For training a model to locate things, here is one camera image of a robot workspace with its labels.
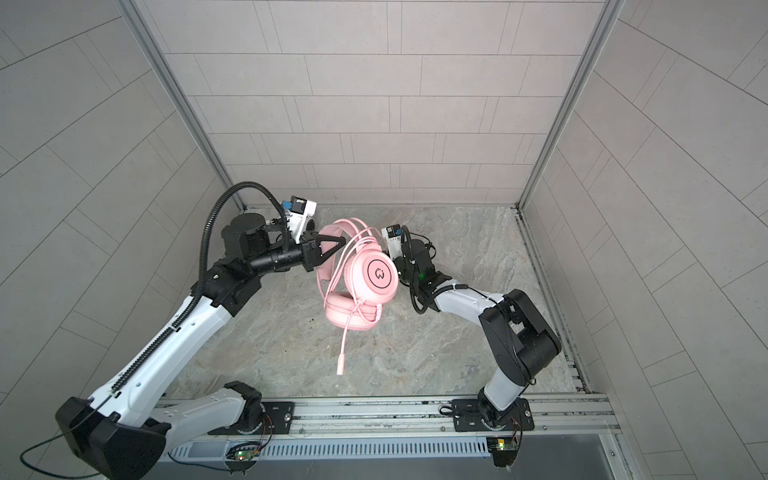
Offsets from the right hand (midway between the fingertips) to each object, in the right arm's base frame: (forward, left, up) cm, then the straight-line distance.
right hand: (370, 257), depth 84 cm
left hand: (-11, +3, +20) cm, 23 cm away
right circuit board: (-45, -29, -17) cm, 56 cm away
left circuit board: (-43, +28, -11) cm, 52 cm away
